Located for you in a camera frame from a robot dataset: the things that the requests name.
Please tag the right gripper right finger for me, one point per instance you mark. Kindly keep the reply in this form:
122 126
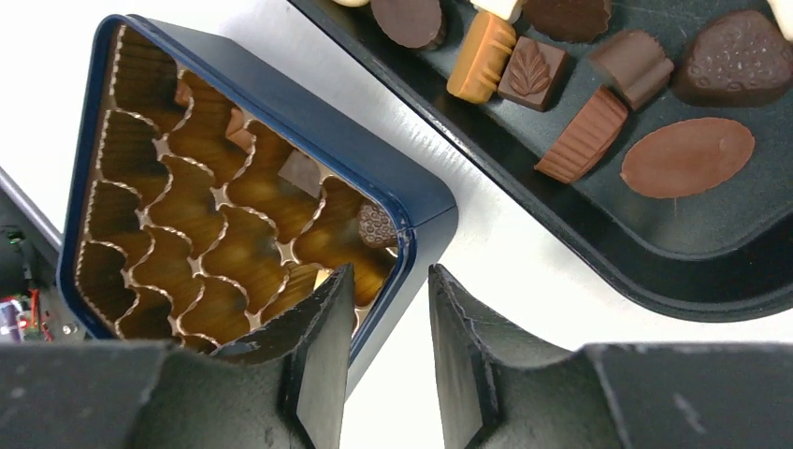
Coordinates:
501 387

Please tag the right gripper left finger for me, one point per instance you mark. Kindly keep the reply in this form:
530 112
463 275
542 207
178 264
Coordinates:
281 386

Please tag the blue chocolate box with insert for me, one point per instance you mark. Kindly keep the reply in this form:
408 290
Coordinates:
211 192

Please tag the black chocolate tray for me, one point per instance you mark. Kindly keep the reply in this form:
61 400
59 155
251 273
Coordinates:
723 255

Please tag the caramel square chocolate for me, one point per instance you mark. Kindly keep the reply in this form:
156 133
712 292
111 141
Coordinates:
482 58

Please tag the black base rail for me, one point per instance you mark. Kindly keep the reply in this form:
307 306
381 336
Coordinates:
31 306

